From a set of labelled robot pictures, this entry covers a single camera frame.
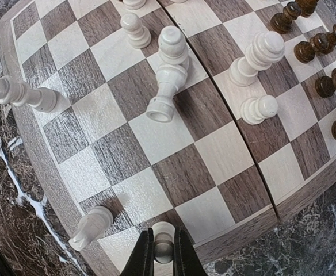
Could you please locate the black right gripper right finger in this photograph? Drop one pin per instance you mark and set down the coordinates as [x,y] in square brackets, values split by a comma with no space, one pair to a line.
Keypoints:
[185,259]

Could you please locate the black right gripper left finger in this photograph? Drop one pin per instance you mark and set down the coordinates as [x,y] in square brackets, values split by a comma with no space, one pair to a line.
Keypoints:
[141,260]

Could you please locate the white chess rook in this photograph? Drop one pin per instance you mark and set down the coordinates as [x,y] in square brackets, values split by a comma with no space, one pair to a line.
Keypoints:
[163,242]

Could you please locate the white chess knight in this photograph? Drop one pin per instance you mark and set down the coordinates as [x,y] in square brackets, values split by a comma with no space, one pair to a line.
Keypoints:
[91,227]

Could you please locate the white chess bishop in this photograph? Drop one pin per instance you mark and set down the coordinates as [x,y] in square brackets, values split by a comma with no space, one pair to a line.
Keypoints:
[170,79]

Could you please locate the white chess king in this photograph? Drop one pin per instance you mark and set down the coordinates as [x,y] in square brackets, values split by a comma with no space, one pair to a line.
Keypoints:
[20,93]

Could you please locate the wooden chess board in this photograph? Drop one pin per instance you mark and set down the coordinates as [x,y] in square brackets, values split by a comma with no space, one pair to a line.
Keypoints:
[224,180]

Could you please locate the white chess queen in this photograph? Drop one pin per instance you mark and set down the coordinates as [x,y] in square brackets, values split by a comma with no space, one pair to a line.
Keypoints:
[265,49]

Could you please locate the white pawn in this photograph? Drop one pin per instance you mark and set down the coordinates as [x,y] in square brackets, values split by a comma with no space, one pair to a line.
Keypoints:
[255,110]

